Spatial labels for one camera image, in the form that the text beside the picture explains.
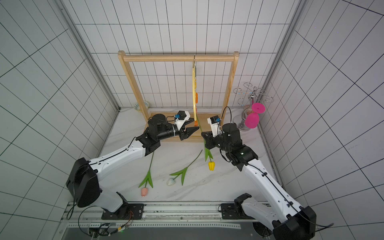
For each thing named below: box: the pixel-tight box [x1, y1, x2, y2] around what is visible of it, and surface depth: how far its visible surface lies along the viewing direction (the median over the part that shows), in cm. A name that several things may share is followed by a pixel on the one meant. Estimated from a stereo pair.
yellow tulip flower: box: [196, 115, 216, 171], surface depth 74 cm
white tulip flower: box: [166, 149, 203, 186], surface depth 85 cm
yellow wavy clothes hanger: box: [192, 55, 197, 120], surface depth 67 cm
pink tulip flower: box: [138, 151, 155, 197], surface depth 83 cm
